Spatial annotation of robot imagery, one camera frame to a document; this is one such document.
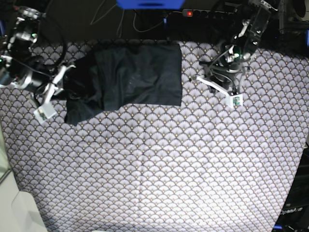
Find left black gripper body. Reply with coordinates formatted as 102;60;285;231
202;62;247;94

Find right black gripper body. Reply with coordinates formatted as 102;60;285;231
36;73;76;102

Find dark navy T-shirt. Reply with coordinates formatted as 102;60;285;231
64;43;183;126

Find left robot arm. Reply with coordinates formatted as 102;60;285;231
199;0;280;95

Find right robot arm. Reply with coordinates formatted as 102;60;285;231
0;0;77;100

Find blue clamp far right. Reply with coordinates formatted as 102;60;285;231
303;30;309;53

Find fan-patterned grey tablecloth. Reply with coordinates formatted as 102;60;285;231
0;42;309;232

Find blue box at top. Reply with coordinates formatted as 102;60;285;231
116;0;184;10

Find white cabinet corner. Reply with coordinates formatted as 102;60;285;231
0;133;47;232

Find black OpenArm base box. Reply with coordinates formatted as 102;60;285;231
272;148;309;232

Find black power strip red switch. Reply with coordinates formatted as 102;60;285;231
181;9;233;19

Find blue clamp handle centre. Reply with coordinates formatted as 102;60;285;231
163;17;167;28

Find grey cable loop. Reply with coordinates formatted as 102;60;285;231
132;9;165;33

